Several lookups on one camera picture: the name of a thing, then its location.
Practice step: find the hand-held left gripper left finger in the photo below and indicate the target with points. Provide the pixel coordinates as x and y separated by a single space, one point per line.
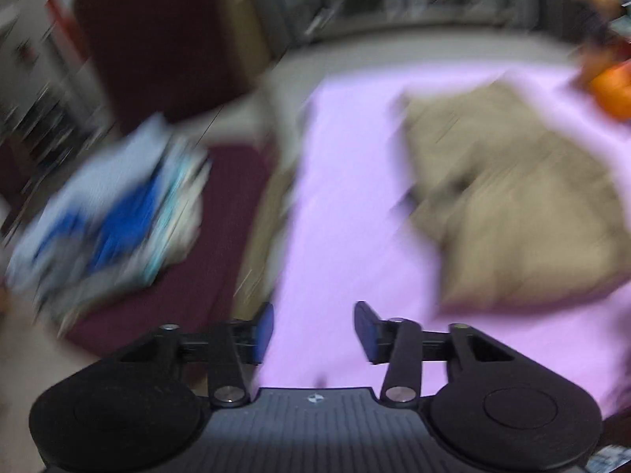
264 331

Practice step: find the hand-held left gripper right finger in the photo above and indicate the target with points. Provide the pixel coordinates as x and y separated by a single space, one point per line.
366 331

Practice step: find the khaki pants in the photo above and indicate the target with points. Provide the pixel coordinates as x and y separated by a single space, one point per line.
517 207

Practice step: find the stack of folded clothes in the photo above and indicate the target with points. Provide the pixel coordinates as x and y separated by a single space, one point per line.
108 221

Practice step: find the maroon chair seat cushion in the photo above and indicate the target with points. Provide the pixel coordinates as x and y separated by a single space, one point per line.
231 236

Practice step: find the pink blanket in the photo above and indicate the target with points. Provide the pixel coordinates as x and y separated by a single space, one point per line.
345 197

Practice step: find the maroon chair back cushion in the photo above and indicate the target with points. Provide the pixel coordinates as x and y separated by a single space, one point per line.
162 34

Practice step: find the orange red bottle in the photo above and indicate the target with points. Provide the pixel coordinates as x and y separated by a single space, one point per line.
614 88

